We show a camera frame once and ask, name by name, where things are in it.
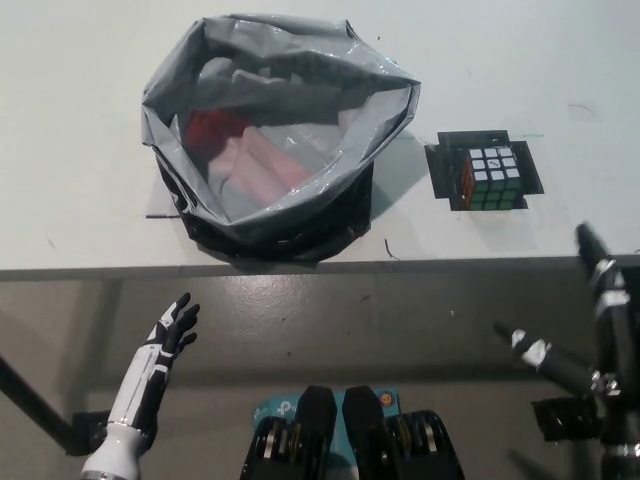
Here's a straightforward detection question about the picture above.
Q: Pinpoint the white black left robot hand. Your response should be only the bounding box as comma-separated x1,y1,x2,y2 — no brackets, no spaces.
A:
105,292,202,432

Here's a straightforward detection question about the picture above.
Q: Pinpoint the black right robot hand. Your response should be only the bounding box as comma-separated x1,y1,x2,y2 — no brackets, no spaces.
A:
493,222,640,449

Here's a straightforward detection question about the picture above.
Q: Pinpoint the grey black plastic bag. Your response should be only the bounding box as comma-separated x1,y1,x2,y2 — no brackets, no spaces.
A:
139,17,422,265

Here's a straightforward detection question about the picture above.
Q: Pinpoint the rubik's cube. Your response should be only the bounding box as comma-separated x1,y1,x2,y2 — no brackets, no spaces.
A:
459,145,521,211

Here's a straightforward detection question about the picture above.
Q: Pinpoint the pink cloth in bag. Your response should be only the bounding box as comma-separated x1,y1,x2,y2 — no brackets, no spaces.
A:
205,127,324,204

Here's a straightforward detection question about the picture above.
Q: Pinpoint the red item in bag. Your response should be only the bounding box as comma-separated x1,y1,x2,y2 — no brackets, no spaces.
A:
183,110,249,151

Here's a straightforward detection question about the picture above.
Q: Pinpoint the black table leg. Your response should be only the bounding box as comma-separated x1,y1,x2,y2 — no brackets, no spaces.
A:
0,353,76,444

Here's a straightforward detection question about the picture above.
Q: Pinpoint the black teal robot body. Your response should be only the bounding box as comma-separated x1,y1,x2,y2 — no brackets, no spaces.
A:
242,383,464,480

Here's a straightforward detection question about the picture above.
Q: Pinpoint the black tape square marker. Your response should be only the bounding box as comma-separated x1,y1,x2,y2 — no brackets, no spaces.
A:
424,130,545,211

